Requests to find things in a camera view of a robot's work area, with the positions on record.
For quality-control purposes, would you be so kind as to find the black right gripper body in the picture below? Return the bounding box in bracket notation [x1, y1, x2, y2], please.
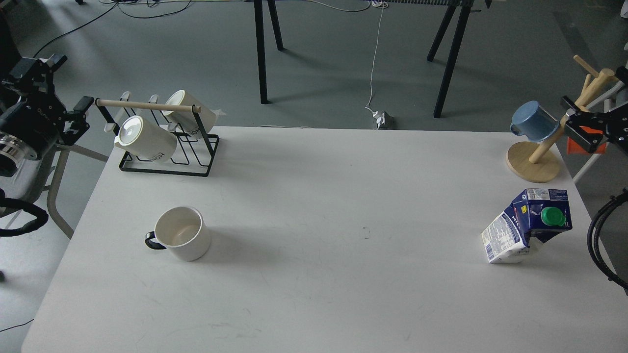
[564, 67, 627, 154]

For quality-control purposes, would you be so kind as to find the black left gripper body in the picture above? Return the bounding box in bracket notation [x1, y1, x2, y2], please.
[1, 57, 90, 159]

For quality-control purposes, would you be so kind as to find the white mug with black handle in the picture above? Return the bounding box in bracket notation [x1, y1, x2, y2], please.
[144, 206, 212, 261]

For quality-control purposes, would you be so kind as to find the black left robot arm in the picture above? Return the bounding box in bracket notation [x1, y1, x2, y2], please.
[0, 54, 107, 238]

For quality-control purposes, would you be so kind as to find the blue white milk carton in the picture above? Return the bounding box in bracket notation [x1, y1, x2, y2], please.
[481, 188, 573, 264]

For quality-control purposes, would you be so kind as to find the orange mug on tree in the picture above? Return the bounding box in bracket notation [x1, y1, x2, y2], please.
[567, 138, 608, 155]

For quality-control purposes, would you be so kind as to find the blue mug on tree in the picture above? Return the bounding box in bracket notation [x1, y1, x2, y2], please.
[510, 101, 559, 143]

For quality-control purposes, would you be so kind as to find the front white mug on rack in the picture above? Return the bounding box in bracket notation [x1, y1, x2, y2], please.
[113, 115, 177, 162]

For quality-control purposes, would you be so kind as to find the white mug on rack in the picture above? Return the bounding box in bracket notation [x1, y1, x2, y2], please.
[161, 90, 217, 136]
[113, 115, 177, 162]

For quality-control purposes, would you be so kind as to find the wooden mug tree stand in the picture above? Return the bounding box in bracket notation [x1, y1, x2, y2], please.
[505, 54, 627, 183]

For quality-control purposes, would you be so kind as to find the rear white mug on rack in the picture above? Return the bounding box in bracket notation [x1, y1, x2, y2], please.
[161, 90, 217, 136]

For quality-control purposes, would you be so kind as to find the power strip on floor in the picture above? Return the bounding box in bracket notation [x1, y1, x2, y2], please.
[372, 110, 395, 130]

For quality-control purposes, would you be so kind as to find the black floor cable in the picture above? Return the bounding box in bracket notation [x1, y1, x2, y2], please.
[32, 0, 192, 58]

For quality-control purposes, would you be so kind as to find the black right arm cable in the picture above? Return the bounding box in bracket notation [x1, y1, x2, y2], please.
[587, 189, 628, 296]

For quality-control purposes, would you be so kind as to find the black wire mug rack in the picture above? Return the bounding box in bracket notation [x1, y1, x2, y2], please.
[96, 96, 220, 177]

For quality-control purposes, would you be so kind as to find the black table leg frame right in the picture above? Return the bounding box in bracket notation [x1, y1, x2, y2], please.
[427, 0, 474, 118]

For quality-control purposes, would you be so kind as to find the black table leg frame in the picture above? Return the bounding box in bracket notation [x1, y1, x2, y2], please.
[427, 0, 474, 118]
[253, 0, 285, 104]

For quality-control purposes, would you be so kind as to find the black table leg frame left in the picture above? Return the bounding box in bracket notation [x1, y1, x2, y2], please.
[253, 0, 285, 104]

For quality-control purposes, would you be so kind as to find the white power cable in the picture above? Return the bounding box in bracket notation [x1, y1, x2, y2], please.
[294, 0, 389, 118]

